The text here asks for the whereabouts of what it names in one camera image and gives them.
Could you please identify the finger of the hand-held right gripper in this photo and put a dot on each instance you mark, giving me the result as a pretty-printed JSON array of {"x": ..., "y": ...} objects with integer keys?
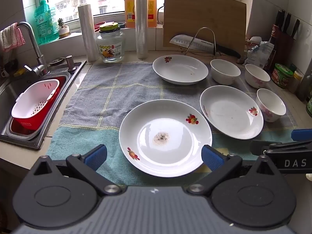
[
  {"x": 302, "y": 134},
  {"x": 263, "y": 147}
]

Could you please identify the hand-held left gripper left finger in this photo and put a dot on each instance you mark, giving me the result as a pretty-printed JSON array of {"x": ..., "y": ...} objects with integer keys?
[{"x": 96, "y": 156}]

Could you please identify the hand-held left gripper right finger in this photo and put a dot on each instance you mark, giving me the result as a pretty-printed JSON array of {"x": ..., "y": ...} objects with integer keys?
[{"x": 212, "y": 157}]

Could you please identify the white bowl pink flowers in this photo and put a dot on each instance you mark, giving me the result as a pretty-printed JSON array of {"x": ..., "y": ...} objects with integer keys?
[
  {"x": 224, "y": 74},
  {"x": 256, "y": 78},
  {"x": 270, "y": 107}
]

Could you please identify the white plate fruit print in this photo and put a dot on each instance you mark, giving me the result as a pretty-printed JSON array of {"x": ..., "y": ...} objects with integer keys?
[
  {"x": 231, "y": 112},
  {"x": 146, "y": 117},
  {"x": 180, "y": 69}
]

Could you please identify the green packet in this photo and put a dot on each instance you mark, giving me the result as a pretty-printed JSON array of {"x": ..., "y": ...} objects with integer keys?
[{"x": 309, "y": 107}]

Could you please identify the dark glass bottle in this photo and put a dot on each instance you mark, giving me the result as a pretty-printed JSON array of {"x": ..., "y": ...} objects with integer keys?
[{"x": 306, "y": 82}]

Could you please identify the small yellow capped bottle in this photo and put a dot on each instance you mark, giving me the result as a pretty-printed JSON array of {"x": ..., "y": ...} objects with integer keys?
[{"x": 295, "y": 82}]

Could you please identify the grey teal checked towel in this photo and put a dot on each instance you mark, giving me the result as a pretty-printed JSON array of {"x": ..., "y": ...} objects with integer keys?
[{"x": 109, "y": 97}]

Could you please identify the green lidded red jar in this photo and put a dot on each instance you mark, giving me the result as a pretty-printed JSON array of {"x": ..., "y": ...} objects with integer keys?
[{"x": 281, "y": 76}]

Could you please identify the grey rimmed red basin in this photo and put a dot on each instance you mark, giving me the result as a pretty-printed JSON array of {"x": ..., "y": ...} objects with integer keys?
[{"x": 63, "y": 80}]

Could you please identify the white strainer basket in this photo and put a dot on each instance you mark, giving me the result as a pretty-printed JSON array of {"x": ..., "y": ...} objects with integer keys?
[{"x": 34, "y": 97}]

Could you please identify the white printed plastic bag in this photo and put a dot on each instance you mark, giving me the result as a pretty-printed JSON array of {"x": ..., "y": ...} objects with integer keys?
[{"x": 260, "y": 56}]

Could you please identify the dark knife block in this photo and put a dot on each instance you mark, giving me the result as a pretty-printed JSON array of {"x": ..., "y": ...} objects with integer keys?
[{"x": 285, "y": 46}]

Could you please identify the metal soap dispenser pump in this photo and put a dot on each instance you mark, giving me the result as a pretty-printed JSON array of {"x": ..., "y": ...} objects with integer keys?
[{"x": 70, "y": 64}]

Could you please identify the red white paper bag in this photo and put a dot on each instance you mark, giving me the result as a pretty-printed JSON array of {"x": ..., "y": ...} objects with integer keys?
[{"x": 251, "y": 46}]

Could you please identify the metal sink hole cover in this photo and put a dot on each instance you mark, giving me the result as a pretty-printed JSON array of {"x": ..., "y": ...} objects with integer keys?
[{"x": 57, "y": 61}]

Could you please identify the stainless steel sink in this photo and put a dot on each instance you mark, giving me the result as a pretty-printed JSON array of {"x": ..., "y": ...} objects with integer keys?
[{"x": 14, "y": 87}]

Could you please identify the dark sauce bottle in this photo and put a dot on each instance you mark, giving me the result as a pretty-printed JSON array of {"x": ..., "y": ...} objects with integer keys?
[{"x": 273, "y": 30}]

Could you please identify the glass jar yellow lid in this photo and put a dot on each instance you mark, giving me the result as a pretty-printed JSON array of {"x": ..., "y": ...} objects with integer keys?
[{"x": 109, "y": 46}]

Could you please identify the yellow sponge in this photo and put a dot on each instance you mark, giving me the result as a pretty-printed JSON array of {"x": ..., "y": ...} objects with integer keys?
[{"x": 20, "y": 72}]

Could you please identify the metal faucet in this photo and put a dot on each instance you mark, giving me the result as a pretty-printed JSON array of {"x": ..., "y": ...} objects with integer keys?
[{"x": 36, "y": 51}]

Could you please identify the short plastic wrap roll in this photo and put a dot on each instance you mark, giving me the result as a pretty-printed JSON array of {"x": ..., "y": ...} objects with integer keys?
[{"x": 88, "y": 34}]

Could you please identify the small potted plant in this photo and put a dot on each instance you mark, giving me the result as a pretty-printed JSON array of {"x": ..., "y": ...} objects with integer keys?
[{"x": 63, "y": 32}]

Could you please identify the teal plastic container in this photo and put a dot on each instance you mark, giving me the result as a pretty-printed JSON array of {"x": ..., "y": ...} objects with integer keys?
[{"x": 121, "y": 25}]

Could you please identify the tall plastic wrap roll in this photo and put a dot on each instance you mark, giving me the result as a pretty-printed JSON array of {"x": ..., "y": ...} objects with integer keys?
[{"x": 141, "y": 24}]

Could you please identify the green detergent bottle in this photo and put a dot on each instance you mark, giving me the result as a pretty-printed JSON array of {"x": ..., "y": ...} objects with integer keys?
[{"x": 45, "y": 24}]

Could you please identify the bamboo cutting board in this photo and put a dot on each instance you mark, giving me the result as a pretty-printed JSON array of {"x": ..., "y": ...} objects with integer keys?
[{"x": 207, "y": 12}]

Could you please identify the pink white dishcloth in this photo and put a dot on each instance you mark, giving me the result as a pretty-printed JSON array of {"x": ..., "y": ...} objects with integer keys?
[{"x": 9, "y": 37}]

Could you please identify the orange cooking oil bottle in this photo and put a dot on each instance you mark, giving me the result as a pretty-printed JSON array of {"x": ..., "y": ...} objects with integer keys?
[{"x": 129, "y": 12}]

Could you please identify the white wall socket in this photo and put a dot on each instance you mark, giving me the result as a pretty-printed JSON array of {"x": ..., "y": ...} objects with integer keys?
[{"x": 307, "y": 34}]

